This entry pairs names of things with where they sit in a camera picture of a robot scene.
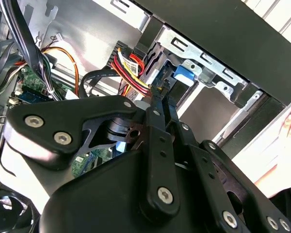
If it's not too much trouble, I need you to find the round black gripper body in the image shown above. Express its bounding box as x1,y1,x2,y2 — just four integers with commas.
38,117,258,233

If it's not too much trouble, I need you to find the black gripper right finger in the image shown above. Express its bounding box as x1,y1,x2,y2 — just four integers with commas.
163,81,291,233

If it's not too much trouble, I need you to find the red yellow black power wire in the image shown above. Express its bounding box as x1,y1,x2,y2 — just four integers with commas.
108,40,171,98

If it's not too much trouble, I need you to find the black wire with blue plug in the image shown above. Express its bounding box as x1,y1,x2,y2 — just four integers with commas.
78,64,197,99

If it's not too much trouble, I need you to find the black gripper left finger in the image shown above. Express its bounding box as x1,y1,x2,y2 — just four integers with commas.
3,88,182,221

